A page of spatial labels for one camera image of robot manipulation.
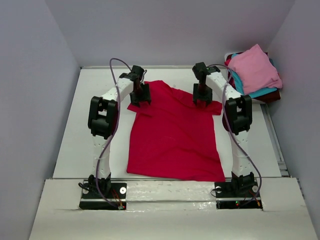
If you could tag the teal folded t shirt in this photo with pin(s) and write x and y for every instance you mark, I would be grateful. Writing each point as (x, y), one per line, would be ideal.
(247, 82)

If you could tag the pink folded t shirt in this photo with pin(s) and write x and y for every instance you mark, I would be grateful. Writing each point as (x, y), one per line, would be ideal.
(256, 56)

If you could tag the red folded t shirt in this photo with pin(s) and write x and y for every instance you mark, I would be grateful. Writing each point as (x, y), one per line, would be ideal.
(228, 62)

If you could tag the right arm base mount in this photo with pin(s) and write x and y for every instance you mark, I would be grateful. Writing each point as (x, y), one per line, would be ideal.
(228, 199)

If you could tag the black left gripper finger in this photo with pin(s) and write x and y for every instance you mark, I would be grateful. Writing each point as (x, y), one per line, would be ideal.
(135, 102)
(148, 100)

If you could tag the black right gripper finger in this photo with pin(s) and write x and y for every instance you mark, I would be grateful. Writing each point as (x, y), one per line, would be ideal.
(195, 99)
(208, 102)

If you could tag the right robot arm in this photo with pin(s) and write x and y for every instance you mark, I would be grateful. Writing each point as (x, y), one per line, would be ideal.
(237, 119)

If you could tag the red t shirt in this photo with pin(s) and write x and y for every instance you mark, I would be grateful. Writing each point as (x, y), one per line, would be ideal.
(228, 62)
(174, 138)

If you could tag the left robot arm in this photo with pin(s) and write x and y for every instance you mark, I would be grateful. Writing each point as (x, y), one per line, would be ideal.
(103, 121)

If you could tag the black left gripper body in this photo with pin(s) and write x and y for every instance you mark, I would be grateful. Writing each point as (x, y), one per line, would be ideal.
(140, 94)

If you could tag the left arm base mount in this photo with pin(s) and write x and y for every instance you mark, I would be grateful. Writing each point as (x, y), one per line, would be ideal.
(114, 200)

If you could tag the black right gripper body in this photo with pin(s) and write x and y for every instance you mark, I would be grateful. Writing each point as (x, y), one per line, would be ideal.
(203, 91)

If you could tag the dark maroon folded t shirt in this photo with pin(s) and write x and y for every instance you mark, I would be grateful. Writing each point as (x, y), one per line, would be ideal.
(265, 96)

